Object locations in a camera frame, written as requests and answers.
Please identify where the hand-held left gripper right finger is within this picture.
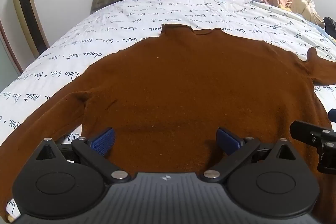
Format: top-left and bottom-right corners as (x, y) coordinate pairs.
(204, 127), (300, 183)

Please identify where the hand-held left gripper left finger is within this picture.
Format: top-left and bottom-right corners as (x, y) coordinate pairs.
(35, 127), (129, 184)

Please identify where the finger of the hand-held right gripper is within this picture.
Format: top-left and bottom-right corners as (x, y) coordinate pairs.
(290, 120), (336, 174)

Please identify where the brown knit sweater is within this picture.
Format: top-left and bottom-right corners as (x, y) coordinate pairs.
(0, 23), (336, 216)

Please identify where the dark cloth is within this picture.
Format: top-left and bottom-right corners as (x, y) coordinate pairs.
(323, 17), (336, 40)

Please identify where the white printed blanket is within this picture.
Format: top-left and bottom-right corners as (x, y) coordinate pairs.
(0, 0), (336, 216)

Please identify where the cream garment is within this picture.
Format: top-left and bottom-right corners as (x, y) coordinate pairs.
(290, 0), (325, 27)

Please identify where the gold tower air conditioner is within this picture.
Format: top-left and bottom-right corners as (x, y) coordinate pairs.
(8, 0), (50, 58)

